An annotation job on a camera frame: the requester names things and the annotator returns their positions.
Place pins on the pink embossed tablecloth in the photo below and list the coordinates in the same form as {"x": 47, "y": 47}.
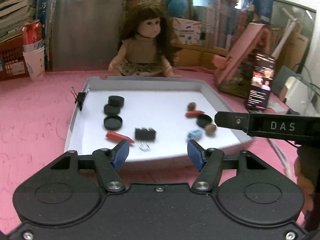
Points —
{"x": 32, "y": 120}

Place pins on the red plastic wall plug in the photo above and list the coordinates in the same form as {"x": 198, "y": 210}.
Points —
{"x": 195, "y": 113}
{"x": 117, "y": 136}

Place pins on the upright blue books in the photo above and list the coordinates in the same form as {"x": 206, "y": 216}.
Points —
{"x": 47, "y": 25}

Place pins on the black round lid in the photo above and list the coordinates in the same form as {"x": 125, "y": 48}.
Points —
{"x": 206, "y": 120}
{"x": 116, "y": 100}
{"x": 113, "y": 122}
{"x": 112, "y": 109}

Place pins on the shallow white cardboard box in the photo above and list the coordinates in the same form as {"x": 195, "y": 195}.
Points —
{"x": 160, "y": 120}

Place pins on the blue plastic clip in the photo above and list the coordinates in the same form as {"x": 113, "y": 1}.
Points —
{"x": 193, "y": 134}

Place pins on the white paper cup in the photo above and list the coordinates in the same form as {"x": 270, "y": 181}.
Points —
{"x": 35, "y": 65}

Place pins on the grey metallic box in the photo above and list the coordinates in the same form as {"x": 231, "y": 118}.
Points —
{"x": 87, "y": 30}

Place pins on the walnut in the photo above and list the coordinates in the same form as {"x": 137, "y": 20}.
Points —
{"x": 192, "y": 106}
{"x": 210, "y": 129}

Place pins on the row of shelved books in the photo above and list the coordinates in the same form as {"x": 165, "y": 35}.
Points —
{"x": 217, "y": 22}

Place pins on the pink toy house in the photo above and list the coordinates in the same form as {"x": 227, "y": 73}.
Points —
{"x": 240, "y": 57}

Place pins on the red plastic basket with label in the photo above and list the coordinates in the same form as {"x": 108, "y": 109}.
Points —
{"x": 12, "y": 62}

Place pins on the blue printed bag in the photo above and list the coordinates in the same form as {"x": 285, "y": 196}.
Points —
{"x": 257, "y": 0}

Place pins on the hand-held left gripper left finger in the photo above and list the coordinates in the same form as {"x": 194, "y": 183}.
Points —
{"x": 122, "y": 153}

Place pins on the black binder clip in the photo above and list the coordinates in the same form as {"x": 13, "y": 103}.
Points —
{"x": 80, "y": 99}
{"x": 145, "y": 135}

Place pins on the white stand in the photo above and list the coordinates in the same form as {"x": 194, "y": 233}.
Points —
{"x": 287, "y": 30}

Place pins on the person's right hand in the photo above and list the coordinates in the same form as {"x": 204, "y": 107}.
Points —
{"x": 303, "y": 177}

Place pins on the white printed carton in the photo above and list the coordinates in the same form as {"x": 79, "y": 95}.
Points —
{"x": 187, "y": 31}

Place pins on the pile of books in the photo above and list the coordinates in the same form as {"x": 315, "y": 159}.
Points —
{"x": 15, "y": 10}

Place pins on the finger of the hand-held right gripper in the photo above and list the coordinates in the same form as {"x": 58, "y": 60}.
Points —
{"x": 231, "y": 120}

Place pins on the brown cardboard sheet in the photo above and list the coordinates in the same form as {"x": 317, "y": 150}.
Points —
{"x": 296, "y": 50}

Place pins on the teal paper bag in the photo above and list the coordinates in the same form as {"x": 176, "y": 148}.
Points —
{"x": 282, "y": 80}

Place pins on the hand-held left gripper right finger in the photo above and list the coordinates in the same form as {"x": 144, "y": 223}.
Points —
{"x": 195, "y": 153}

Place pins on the black smartphone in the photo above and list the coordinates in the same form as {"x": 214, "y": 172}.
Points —
{"x": 261, "y": 82}

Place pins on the long-haired doll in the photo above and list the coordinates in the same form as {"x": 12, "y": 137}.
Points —
{"x": 143, "y": 42}

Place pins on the red soda can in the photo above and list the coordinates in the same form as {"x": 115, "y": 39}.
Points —
{"x": 32, "y": 33}

